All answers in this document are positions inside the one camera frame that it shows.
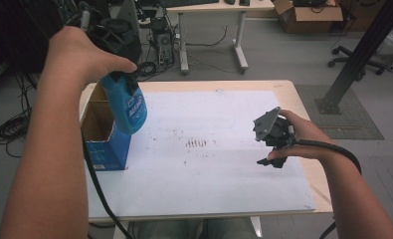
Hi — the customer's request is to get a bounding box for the white desk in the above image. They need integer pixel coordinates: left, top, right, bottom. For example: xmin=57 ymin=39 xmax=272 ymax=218
xmin=165 ymin=0 xmax=277 ymax=75

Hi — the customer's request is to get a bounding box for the small black computer tower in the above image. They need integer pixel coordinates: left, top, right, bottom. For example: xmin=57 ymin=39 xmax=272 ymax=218
xmin=151 ymin=18 xmax=175 ymax=66

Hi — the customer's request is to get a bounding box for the coiled black cable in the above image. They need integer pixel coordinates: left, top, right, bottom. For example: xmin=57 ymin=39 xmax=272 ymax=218
xmin=137 ymin=61 xmax=159 ymax=78

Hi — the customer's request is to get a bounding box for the white paper sheet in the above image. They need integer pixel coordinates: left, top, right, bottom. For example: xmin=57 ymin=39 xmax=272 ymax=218
xmin=84 ymin=90 xmax=317 ymax=220

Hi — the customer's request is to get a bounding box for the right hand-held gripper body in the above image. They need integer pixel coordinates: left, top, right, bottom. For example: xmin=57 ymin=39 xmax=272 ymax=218
xmin=253 ymin=106 xmax=297 ymax=150

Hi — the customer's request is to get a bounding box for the grey floor mat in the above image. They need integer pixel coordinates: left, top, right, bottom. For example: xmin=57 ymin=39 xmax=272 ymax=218
xmin=295 ymin=84 xmax=385 ymax=140

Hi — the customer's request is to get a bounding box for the dark curtain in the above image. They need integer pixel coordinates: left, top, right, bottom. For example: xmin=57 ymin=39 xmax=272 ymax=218
xmin=0 ymin=0 xmax=66 ymax=76

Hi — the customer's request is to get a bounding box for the blue detergent bottle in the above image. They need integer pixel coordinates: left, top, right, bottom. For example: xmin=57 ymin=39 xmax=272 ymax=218
xmin=99 ymin=71 xmax=148 ymax=135

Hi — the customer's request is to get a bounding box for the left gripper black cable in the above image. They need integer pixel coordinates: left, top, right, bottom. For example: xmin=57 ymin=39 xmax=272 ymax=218
xmin=81 ymin=130 xmax=134 ymax=239

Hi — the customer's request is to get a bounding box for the black office chair base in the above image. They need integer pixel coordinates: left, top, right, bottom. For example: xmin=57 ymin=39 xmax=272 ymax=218
xmin=327 ymin=45 xmax=387 ymax=76

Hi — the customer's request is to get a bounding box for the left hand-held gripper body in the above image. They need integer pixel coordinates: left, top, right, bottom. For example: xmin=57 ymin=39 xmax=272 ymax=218
xmin=65 ymin=0 xmax=142 ymax=64

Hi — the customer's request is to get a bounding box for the open brown cardboard box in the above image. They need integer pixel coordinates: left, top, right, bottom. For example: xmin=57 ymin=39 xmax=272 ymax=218
xmin=273 ymin=0 xmax=344 ymax=34

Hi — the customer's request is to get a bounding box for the black metal post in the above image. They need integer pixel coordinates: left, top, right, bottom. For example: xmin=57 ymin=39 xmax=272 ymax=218
xmin=314 ymin=0 xmax=393 ymax=116

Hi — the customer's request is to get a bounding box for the black keyboard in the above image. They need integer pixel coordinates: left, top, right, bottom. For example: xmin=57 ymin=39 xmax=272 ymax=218
xmin=160 ymin=0 xmax=220 ymax=8

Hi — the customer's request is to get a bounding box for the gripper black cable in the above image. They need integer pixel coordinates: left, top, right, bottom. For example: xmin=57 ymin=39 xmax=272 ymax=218
xmin=292 ymin=138 xmax=363 ymax=239
xmin=81 ymin=130 xmax=134 ymax=239

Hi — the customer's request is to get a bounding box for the blue cardboard box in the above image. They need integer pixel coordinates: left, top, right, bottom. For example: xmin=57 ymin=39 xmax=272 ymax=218
xmin=80 ymin=82 xmax=132 ymax=171

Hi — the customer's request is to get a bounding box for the person's right hand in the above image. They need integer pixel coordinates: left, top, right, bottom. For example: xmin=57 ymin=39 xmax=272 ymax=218
xmin=267 ymin=109 xmax=334 ymax=162

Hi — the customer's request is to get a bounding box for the bundle of black floor cables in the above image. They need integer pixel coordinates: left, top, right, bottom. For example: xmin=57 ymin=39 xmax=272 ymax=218
xmin=0 ymin=73 xmax=39 ymax=159

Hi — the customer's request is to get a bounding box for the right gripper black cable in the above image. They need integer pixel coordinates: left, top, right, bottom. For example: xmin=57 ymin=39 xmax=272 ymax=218
xmin=292 ymin=138 xmax=363 ymax=239

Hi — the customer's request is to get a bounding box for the person's left hand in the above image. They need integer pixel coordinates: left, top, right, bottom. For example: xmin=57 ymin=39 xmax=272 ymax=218
xmin=42 ymin=25 xmax=138 ymax=88

